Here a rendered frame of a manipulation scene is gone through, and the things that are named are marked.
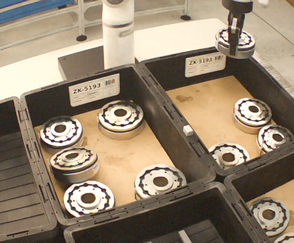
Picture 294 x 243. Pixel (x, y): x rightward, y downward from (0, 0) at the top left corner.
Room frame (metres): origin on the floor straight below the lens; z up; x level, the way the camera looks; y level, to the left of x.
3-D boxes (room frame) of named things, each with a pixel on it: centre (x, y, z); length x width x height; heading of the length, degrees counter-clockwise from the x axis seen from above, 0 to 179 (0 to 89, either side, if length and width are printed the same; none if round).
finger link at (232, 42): (0.81, -0.19, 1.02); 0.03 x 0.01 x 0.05; 162
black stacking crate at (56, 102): (0.62, 0.09, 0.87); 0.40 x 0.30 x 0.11; 23
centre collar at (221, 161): (0.61, -0.17, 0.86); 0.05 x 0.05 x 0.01
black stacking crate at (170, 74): (0.74, -0.19, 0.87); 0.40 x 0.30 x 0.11; 23
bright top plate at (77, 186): (0.50, 0.11, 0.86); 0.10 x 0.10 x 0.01
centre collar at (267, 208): (0.45, -0.24, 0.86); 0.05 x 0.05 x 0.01
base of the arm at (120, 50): (1.10, 0.08, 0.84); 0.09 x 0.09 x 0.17; 13
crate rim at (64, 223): (0.62, 0.09, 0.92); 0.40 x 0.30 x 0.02; 23
